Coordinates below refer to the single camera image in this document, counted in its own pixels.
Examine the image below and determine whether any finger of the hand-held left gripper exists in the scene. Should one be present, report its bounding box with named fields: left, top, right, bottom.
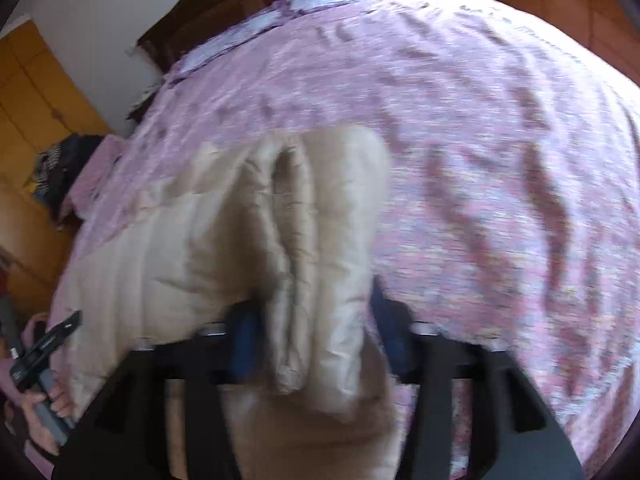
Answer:
left=46, top=310, right=83, bottom=350

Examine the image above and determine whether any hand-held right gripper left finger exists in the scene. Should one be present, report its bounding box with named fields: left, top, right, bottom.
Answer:
left=52, top=302, right=267, bottom=480

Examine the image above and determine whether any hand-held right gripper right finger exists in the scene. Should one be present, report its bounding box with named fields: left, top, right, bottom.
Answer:
left=369, top=276, right=586, bottom=480

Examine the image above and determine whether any beige quilted down jacket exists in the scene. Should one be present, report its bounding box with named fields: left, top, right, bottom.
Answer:
left=50, top=124, right=402, bottom=480

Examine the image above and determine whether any pile of dark clothes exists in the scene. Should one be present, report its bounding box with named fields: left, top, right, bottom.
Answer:
left=32, top=134, right=108, bottom=222

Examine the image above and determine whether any person's left hand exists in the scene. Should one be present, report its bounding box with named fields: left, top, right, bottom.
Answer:
left=21, top=384, right=77, bottom=457

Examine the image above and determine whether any purple floral bedspread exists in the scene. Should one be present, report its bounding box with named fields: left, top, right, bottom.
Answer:
left=22, top=0, right=640, bottom=480

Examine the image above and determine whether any yellow wooden wardrobe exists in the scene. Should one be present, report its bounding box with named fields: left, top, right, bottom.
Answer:
left=0, top=19, right=117, bottom=313

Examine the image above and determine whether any dark wooden nightstand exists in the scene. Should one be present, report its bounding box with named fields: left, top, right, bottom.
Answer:
left=125, top=89, right=162, bottom=125

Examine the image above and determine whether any dark wooden headboard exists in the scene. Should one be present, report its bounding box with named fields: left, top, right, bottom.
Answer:
left=136, top=0, right=417, bottom=75

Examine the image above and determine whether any brown wooden drawer cabinet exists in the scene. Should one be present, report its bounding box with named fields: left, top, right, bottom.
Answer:
left=465, top=0, right=640, bottom=83

